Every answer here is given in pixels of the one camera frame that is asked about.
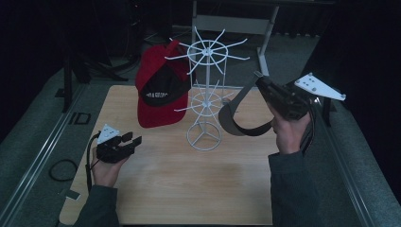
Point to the white metal table frame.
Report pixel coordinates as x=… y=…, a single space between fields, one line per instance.
x=231 y=24

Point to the metal floor rail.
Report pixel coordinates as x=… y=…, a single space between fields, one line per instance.
x=346 y=176
x=38 y=154

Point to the grey tape piece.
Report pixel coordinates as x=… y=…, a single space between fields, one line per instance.
x=71 y=193

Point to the person's right hand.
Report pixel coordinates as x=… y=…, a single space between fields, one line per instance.
x=288 y=135

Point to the person's left hand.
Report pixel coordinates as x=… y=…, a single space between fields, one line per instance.
x=105 y=173

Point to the grey sun visor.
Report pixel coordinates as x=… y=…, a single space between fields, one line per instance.
x=228 y=121

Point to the red baseball cap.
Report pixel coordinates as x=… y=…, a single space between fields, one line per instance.
x=157 y=110

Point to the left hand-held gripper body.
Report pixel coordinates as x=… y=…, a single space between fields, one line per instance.
x=110 y=151

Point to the black metal stand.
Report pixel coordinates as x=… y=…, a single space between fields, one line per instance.
x=67 y=85
x=327 y=110

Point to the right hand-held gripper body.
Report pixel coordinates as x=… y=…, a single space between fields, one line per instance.
x=291 y=102

